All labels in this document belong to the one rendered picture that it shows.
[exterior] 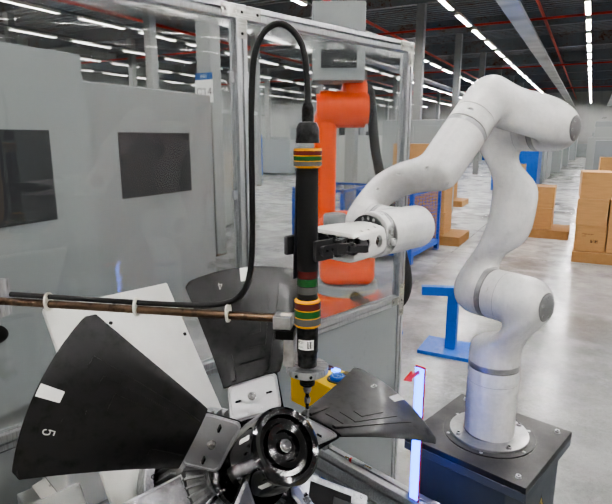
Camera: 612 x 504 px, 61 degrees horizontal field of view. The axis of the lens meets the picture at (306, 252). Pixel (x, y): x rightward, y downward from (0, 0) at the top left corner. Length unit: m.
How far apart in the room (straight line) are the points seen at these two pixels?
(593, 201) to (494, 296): 6.93
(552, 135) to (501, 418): 0.66
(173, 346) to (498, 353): 0.73
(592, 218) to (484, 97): 7.09
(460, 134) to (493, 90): 0.13
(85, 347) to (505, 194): 0.92
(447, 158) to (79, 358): 0.72
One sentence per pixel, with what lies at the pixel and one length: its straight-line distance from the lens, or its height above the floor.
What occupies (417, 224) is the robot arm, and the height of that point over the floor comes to 1.52.
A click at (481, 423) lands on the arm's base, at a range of 1.40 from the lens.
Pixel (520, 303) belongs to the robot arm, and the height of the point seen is 1.32.
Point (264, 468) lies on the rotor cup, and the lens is 0.81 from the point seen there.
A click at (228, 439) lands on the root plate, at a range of 0.86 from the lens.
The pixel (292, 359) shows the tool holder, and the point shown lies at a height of 1.32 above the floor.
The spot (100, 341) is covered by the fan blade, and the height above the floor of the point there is 1.40.
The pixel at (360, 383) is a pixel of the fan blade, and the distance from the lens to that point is 1.12.
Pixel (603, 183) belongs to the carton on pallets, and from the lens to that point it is 8.15.
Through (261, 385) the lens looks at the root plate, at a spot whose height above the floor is 1.27.
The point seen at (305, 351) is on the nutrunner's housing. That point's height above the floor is 1.34.
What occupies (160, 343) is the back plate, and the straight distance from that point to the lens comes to 1.13.
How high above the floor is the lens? 1.68
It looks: 12 degrees down
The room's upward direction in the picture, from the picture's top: straight up
